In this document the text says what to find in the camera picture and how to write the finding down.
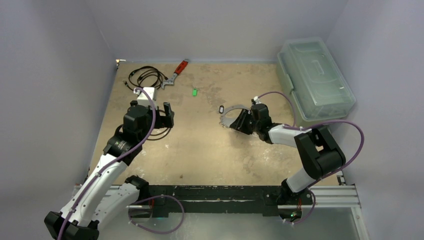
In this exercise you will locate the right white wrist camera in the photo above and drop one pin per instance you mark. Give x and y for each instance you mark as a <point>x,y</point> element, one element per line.
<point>255,100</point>

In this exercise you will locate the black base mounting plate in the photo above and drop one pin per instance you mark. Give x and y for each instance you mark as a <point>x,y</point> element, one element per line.
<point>162,200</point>

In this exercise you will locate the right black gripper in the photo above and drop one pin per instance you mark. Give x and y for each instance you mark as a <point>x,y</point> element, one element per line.
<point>247,121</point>

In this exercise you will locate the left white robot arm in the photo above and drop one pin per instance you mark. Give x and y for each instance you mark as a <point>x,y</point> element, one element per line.
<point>87,212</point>

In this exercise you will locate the red handled adjustable wrench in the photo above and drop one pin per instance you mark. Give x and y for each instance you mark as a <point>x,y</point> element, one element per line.
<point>176,73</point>

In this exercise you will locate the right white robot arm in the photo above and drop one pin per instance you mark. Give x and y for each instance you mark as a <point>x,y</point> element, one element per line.
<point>318,150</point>

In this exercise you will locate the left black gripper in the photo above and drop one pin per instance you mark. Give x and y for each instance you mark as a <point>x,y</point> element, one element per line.
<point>164,121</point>

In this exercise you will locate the translucent green plastic toolbox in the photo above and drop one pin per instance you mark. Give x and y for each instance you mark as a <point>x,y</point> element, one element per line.
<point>312,80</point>

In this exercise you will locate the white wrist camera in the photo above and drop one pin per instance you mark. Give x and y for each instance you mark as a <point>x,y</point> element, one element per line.
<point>255,100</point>
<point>146,96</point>

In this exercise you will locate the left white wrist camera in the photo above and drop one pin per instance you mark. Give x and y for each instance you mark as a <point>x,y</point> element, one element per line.
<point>146,96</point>

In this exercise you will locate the aluminium frame rail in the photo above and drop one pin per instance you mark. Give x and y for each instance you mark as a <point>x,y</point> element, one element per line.
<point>337,196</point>

